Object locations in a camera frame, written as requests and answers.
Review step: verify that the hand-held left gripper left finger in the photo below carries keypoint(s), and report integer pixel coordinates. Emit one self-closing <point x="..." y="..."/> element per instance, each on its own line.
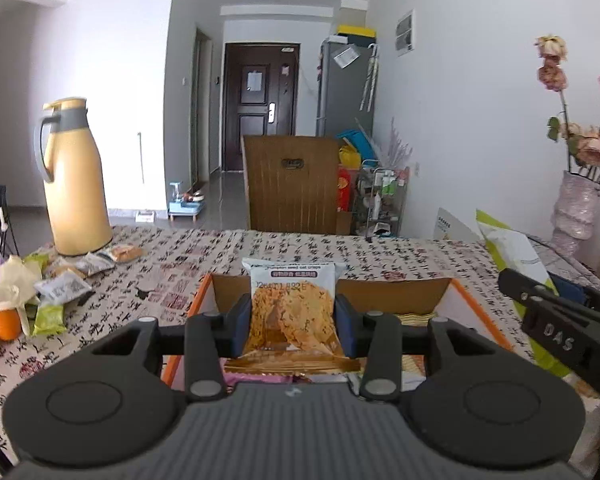
<point x="241" y="327"/>

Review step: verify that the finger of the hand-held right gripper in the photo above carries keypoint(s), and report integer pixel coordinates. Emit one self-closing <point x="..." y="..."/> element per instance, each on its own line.
<point x="570" y="290"/>
<point x="522" y="287"/>

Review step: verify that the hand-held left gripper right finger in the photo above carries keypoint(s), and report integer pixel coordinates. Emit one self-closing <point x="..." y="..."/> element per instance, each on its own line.
<point x="343" y="327"/>

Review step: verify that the green snack packet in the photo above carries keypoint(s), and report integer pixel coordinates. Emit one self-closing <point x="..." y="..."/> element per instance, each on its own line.
<point x="510" y="247"/>

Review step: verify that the white orange cracker packet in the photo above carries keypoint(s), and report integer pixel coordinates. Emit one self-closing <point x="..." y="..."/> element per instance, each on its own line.
<point x="292" y="310"/>

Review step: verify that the red cardboard box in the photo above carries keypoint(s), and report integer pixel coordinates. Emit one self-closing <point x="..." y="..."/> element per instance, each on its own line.
<point x="390" y="295"/>

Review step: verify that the grey cloth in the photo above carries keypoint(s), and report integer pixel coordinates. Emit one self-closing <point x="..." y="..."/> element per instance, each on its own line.
<point x="575" y="265"/>

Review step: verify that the pink snack packet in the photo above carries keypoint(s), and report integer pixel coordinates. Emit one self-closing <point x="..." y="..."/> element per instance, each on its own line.
<point x="260" y="379"/>

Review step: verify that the yellow striped flat packet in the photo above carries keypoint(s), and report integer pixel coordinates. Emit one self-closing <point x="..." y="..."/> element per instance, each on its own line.
<point x="417" y="320"/>

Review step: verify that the pale ribbed vase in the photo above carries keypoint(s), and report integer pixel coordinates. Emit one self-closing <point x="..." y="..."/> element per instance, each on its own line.
<point x="577" y="210"/>

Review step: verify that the white printed card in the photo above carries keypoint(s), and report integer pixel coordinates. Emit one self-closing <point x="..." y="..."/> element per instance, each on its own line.
<point x="455" y="225"/>

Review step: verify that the calligraphy printed tablecloth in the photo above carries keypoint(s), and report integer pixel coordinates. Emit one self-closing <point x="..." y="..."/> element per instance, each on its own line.
<point x="170" y="260"/>

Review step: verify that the blue step stool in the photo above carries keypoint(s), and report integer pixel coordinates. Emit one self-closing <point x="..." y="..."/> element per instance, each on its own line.
<point x="185" y="207"/>

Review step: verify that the small brown packet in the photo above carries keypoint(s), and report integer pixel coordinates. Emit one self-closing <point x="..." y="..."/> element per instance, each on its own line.
<point x="125" y="253"/>

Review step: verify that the red bag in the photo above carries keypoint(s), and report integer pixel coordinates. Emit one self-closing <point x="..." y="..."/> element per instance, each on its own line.
<point x="346" y="189"/>

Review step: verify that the dried rose bouquet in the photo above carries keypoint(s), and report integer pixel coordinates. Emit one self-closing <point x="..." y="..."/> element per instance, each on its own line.
<point x="587" y="135"/>

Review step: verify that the small white packet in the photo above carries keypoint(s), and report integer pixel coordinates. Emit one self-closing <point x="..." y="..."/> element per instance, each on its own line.
<point x="97" y="263"/>
<point x="62" y="290"/>

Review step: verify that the yellow bag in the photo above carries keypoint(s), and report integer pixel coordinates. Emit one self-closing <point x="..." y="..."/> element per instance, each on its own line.
<point x="350" y="156"/>

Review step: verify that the blue plastic item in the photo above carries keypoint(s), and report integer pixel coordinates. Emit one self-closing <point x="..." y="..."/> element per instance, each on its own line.
<point x="355" y="142"/>

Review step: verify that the pale dried sprigs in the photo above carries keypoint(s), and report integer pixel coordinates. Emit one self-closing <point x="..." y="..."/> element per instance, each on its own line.
<point x="396" y="145"/>

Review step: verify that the small green packet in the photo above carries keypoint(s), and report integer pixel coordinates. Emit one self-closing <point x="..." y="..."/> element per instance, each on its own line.
<point x="49" y="320"/>
<point x="36" y="260"/>

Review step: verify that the dark entrance door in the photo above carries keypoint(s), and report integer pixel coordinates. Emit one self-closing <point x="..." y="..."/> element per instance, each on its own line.
<point x="260" y="110"/>

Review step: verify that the yellow thermos jug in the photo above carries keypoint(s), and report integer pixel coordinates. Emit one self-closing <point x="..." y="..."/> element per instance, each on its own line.
<point x="75" y="185"/>

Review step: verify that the grey fridge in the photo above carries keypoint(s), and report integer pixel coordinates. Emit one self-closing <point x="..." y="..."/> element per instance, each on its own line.
<point x="342" y="95"/>

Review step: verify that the orange fruit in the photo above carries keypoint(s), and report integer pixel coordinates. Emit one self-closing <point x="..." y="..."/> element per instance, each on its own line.
<point x="4" y="324"/>

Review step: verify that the white folded umbrella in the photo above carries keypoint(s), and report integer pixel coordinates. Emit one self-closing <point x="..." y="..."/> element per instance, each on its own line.
<point x="370" y="77"/>

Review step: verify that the white paper sheet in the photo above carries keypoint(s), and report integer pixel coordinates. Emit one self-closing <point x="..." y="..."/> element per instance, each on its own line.
<point x="345" y="57"/>

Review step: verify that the white electrical panel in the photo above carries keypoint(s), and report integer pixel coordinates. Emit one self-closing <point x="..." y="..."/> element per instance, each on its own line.
<point x="405" y="32"/>

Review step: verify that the yellow black box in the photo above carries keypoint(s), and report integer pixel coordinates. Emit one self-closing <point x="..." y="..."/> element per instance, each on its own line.
<point x="356" y="33"/>

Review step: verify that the white wall socket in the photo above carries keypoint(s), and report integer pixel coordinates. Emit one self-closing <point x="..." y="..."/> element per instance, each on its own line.
<point x="417" y="170"/>

